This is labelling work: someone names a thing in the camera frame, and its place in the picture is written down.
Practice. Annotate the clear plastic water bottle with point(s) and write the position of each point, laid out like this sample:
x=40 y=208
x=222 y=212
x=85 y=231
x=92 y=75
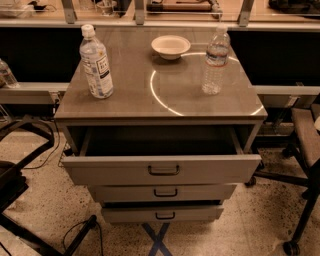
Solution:
x=216 y=58

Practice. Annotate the black office chair right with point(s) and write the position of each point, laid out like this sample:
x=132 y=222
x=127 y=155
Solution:
x=304 y=145

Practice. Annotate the grey bottom drawer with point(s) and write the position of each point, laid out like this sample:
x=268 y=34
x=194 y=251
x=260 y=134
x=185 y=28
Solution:
x=164 y=212

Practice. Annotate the labelled plastic water bottle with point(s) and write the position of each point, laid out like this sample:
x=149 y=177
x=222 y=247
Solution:
x=95 y=63

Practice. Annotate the grey drawer cabinet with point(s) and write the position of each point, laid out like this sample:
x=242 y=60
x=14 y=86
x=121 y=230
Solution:
x=152 y=91

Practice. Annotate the black chair base left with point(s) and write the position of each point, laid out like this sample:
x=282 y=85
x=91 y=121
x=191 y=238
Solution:
x=13 y=184

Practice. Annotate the grey top drawer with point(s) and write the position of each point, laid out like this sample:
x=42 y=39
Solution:
x=160 y=155

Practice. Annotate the grey middle drawer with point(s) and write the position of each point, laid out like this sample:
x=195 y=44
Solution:
x=108 y=194

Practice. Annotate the grey drawer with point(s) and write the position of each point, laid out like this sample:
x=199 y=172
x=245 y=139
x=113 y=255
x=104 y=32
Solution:
x=108 y=194
x=160 y=155
x=164 y=212

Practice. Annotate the white paper bowl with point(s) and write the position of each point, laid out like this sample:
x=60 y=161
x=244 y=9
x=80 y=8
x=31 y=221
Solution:
x=170 y=47

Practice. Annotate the water bottle at left edge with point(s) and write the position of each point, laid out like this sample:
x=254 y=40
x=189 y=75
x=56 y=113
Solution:
x=7 y=79

